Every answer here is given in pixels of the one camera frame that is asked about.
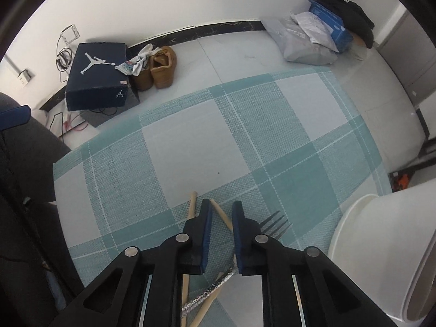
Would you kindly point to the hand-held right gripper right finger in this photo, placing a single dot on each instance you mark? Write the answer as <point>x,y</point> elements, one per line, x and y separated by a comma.
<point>237,242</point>

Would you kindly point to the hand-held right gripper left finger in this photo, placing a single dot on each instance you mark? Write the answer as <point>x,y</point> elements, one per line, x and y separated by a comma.
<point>207,242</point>

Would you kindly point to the white utensil holder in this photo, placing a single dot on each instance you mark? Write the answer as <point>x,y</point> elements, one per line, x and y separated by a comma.
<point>381,245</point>

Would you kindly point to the silver fork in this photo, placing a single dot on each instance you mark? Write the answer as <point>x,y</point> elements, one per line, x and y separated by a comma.
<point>204,294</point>

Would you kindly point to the teal plaid tablecloth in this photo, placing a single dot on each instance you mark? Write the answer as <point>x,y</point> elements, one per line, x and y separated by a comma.
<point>204,126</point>

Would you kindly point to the orange black tool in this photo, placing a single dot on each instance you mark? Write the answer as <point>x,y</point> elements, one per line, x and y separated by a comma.
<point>402,180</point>

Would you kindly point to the brown shoe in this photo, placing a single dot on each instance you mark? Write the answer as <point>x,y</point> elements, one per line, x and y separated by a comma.
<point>143,76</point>
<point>162,64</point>

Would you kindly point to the white patterned cloth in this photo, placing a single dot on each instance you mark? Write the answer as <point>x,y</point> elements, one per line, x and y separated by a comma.
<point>134,64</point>

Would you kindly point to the dark grey chair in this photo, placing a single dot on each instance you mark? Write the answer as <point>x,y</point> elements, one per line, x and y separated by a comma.
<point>30,156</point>

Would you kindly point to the navy blue shoe box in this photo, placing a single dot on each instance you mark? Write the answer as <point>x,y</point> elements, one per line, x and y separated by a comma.
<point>95,75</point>

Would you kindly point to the grey plastic bag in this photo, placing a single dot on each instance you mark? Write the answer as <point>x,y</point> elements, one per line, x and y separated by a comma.
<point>299,47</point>

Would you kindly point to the blue plastic piece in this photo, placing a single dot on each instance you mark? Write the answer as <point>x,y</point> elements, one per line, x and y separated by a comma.
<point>13,117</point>

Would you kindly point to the white plastic bag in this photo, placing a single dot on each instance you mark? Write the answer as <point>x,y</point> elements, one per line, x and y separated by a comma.
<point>311,24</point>

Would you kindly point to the blue cardboard box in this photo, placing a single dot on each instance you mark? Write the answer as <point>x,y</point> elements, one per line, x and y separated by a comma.
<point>337,30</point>

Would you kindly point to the grey door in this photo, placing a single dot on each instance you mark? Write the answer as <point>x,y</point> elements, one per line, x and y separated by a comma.
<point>408,61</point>

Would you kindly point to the black clothes with white logo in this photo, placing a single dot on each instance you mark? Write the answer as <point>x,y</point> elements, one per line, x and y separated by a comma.
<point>351,6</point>

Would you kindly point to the white wall socket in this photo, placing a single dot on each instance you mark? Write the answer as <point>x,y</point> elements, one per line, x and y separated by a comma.
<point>25,77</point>

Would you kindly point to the white wall plate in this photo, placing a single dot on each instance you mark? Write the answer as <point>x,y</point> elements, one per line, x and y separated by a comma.
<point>70,34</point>

